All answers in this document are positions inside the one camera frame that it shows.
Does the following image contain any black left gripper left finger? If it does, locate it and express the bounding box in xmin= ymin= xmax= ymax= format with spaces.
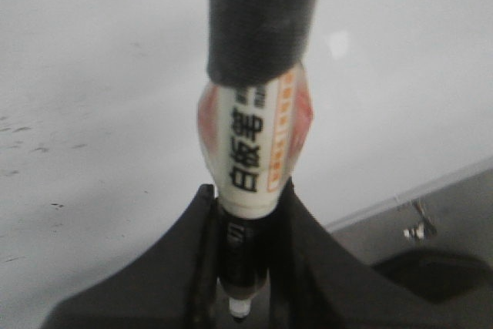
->
xmin=42 ymin=184 xmax=216 ymax=328

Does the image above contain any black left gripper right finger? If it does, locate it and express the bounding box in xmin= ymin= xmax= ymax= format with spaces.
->
xmin=268 ymin=183 xmax=492 ymax=328

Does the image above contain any white whiteboard marker pen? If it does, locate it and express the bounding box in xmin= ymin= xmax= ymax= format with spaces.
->
xmin=197 ymin=0 xmax=316 ymax=321

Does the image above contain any white whiteboard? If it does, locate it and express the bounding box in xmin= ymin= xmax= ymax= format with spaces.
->
xmin=1 ymin=0 xmax=492 ymax=328

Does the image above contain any metal whiteboard bracket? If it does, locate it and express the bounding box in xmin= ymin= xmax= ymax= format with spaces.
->
xmin=402 ymin=198 xmax=438 ymax=243

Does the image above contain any grey aluminium whiteboard frame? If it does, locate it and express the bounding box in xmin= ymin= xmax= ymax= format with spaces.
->
xmin=324 ymin=156 xmax=492 ymax=232

